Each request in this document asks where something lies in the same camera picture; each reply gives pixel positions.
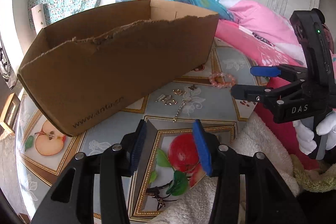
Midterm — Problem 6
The brown cardboard box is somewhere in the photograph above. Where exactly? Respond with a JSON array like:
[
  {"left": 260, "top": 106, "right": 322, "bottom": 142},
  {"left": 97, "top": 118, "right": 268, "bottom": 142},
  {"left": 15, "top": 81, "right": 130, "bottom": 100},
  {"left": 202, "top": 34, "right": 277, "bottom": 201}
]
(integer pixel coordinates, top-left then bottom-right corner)
[{"left": 18, "top": 0, "right": 219, "bottom": 136}]

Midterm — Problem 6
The white gloved right hand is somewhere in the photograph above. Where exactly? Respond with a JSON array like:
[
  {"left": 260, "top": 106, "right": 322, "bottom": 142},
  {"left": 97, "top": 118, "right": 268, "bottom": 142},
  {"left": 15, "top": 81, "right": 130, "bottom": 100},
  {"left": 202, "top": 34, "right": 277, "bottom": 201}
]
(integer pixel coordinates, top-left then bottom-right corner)
[{"left": 293, "top": 111, "right": 336, "bottom": 156}]

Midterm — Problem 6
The pink bead bracelet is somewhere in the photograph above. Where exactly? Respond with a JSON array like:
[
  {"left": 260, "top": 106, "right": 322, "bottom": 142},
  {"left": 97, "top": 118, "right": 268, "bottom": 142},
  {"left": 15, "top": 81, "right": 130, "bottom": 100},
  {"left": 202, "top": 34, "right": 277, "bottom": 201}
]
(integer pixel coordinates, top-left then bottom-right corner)
[{"left": 208, "top": 71, "right": 238, "bottom": 89}]

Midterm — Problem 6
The gold earring pair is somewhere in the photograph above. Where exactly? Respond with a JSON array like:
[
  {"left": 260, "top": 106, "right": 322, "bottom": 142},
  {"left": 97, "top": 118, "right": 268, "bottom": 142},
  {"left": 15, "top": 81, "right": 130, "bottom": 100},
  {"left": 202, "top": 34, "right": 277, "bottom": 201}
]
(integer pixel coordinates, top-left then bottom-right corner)
[{"left": 161, "top": 96, "right": 178, "bottom": 105}]

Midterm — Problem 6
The small wooden stool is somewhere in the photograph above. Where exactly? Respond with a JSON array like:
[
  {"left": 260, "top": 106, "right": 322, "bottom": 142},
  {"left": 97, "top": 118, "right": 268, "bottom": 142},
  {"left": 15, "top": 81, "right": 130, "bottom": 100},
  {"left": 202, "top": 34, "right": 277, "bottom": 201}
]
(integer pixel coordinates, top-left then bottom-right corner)
[{"left": 1, "top": 93, "right": 21, "bottom": 135}]

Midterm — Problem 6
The rolled pink mat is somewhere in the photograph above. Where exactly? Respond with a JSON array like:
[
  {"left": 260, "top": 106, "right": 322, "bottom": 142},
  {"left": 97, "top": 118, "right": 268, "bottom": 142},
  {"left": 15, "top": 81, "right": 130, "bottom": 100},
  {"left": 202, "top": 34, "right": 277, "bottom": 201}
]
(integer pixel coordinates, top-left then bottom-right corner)
[{"left": 31, "top": 3, "right": 49, "bottom": 35}]

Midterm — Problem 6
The white fluffy blanket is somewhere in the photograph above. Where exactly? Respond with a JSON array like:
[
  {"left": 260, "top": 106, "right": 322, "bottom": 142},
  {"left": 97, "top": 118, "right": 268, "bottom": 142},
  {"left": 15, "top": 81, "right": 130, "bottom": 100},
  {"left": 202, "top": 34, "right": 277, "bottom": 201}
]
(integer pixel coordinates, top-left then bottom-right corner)
[{"left": 151, "top": 113, "right": 304, "bottom": 223}]

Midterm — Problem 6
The fruit pattern table cloth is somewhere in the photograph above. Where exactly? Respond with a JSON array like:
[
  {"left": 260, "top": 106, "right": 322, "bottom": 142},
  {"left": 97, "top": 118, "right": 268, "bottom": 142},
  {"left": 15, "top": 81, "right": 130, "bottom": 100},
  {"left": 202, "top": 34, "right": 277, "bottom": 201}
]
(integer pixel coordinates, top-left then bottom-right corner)
[{"left": 16, "top": 76, "right": 246, "bottom": 223}]

